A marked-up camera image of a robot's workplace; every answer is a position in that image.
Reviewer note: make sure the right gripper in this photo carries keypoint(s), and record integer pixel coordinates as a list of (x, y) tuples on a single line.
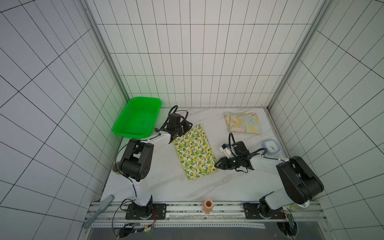
[(228, 162)]

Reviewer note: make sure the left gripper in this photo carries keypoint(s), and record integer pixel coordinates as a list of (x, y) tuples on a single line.
[(180, 129)]

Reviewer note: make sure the green lemon print skirt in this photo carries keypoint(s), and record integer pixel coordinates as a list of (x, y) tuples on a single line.
[(195, 153)]

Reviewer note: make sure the pastel floral skirt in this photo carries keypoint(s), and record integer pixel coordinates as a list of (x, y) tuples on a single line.
[(247, 123)]

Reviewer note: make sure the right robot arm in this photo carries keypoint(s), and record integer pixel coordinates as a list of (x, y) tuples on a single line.
[(300, 183)]

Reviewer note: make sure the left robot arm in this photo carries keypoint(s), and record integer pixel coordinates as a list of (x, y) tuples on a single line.
[(136, 161)]

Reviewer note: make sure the blue rimmed container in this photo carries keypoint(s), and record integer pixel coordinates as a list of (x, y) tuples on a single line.
[(272, 146)]

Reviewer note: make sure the green plastic basket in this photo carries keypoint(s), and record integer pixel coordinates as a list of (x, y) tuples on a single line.
[(138, 118)]

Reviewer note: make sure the grey ceramic mug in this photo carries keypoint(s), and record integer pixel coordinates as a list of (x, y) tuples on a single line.
[(115, 169)]

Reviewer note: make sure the right electronics board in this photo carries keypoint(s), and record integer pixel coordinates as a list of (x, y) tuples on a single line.
[(289, 228)]

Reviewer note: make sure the electronics board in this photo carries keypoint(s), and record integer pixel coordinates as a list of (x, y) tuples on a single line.
[(289, 228), (128, 229)]

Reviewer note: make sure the translucent green strip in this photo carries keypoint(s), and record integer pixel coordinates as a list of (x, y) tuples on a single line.
[(103, 205)]

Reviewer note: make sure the left electronics board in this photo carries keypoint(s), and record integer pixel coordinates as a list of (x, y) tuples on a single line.
[(128, 229)]

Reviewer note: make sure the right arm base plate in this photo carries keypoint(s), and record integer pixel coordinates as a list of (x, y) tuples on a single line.
[(252, 210)]

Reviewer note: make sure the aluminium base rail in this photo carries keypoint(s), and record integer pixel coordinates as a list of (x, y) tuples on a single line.
[(190, 214)]

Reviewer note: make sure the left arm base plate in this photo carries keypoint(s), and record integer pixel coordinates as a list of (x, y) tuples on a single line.
[(156, 211)]

